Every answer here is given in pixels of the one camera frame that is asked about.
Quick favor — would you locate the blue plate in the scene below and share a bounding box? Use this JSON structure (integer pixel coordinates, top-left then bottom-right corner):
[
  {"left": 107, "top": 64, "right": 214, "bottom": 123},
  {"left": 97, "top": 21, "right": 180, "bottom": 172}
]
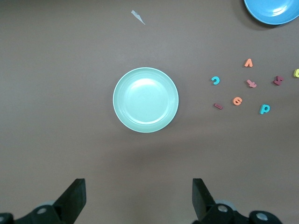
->
[{"left": 243, "top": 0, "right": 299, "bottom": 26}]

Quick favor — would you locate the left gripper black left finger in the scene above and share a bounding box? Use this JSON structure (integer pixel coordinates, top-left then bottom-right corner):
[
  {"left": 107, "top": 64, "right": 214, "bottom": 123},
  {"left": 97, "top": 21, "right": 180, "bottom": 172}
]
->
[{"left": 14, "top": 178, "right": 87, "bottom": 224}]

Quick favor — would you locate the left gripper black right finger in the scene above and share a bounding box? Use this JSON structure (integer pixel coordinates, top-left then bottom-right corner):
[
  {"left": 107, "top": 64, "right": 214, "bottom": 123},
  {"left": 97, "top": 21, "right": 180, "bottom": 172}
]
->
[{"left": 192, "top": 178, "right": 252, "bottom": 224}]

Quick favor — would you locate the white paper scrap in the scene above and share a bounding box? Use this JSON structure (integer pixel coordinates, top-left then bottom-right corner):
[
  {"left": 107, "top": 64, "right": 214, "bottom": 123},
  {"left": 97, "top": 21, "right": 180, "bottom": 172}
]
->
[{"left": 131, "top": 9, "right": 146, "bottom": 25}]

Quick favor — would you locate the green plate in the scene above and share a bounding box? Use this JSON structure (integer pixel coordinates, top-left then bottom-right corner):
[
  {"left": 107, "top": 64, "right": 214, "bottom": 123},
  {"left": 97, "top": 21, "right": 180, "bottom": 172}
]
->
[{"left": 112, "top": 67, "right": 179, "bottom": 133}]

